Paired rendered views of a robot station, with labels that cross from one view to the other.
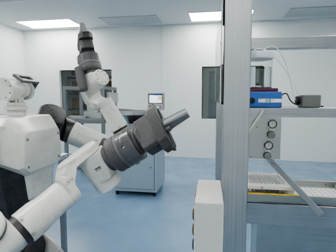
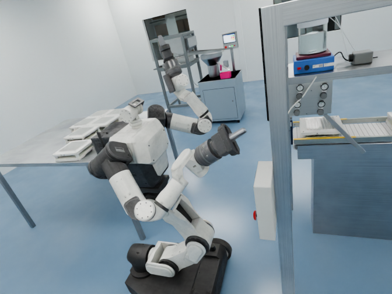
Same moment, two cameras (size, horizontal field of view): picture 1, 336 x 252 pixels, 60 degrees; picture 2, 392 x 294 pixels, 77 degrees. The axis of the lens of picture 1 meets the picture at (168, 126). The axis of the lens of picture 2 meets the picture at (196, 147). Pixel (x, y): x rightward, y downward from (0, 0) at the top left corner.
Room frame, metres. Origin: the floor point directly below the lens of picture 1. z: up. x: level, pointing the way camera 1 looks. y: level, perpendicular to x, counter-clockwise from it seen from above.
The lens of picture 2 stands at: (-0.13, -0.08, 1.62)
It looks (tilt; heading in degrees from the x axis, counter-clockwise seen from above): 26 degrees down; 16
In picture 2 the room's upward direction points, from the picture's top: 13 degrees counter-clockwise
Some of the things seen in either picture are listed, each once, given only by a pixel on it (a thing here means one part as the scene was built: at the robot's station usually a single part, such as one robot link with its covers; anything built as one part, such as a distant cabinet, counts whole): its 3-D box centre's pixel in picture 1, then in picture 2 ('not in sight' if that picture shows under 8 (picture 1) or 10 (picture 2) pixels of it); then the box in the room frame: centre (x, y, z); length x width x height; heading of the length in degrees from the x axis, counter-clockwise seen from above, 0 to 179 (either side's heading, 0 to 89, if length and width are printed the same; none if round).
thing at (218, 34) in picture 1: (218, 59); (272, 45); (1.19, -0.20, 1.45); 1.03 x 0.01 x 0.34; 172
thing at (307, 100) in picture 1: (307, 101); (360, 57); (1.39, -0.66, 1.28); 0.10 x 0.07 x 0.06; 82
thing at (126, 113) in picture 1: (137, 123); (216, 64); (4.13, 0.44, 0.95); 0.49 x 0.36 x 0.38; 80
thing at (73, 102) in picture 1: (87, 93); (170, 37); (6.92, 1.90, 1.43); 1.32 x 0.01 x 1.11; 80
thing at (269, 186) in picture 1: (263, 180); (320, 125); (1.46, -0.49, 0.88); 0.25 x 0.24 x 0.02; 172
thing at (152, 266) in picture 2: not in sight; (165, 258); (0.91, 0.59, 0.28); 0.21 x 0.20 x 0.13; 82
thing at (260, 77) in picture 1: (256, 69); (312, 34); (1.44, -0.43, 1.44); 0.15 x 0.15 x 0.19
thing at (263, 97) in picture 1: (256, 98); (312, 60); (1.43, -0.43, 1.30); 0.21 x 0.20 x 0.09; 172
